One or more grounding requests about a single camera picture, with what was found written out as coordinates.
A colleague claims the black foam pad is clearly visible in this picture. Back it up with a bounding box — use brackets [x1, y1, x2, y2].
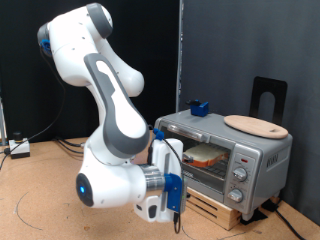
[240, 199, 280, 226]

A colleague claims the emergency stop button box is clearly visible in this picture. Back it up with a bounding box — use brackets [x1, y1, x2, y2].
[8, 132, 31, 160]

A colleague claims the round wooden serving board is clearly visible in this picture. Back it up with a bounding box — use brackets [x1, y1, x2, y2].
[223, 114, 289, 140]

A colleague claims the black metal bracket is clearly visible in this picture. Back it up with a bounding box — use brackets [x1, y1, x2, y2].
[249, 76, 289, 127]

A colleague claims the vertical metal pole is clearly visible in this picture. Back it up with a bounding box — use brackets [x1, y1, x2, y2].
[175, 0, 185, 113]

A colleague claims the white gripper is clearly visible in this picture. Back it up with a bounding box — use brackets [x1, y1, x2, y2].
[134, 137, 195, 224]

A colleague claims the silver oven knob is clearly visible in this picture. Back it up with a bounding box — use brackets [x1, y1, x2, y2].
[232, 166, 249, 183]
[227, 188, 245, 204]

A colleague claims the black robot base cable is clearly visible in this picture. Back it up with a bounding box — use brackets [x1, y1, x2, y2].
[55, 139, 86, 155]

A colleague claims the grey metal frame leg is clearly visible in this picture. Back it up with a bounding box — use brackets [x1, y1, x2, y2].
[0, 96, 8, 147]

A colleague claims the silver toaster oven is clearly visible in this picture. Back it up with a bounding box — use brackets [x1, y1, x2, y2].
[153, 109, 294, 222]

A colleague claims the black oven power cord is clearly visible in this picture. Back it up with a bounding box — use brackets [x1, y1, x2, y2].
[274, 208, 306, 240]

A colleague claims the slatted wooden riser block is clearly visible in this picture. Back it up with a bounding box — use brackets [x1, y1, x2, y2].
[184, 186, 243, 232]

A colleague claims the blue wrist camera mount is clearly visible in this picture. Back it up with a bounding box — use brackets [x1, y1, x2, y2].
[152, 128, 188, 214]

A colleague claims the black cable with silver connector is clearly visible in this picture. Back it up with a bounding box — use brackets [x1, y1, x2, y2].
[53, 135, 89, 148]

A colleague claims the wire oven rack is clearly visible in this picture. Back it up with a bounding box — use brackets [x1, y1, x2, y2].
[183, 141, 233, 179]

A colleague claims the long black hanging cable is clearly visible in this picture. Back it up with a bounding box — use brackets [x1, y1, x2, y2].
[0, 46, 68, 169]

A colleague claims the white bread slice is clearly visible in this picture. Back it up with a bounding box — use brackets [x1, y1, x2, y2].
[182, 143, 230, 169]

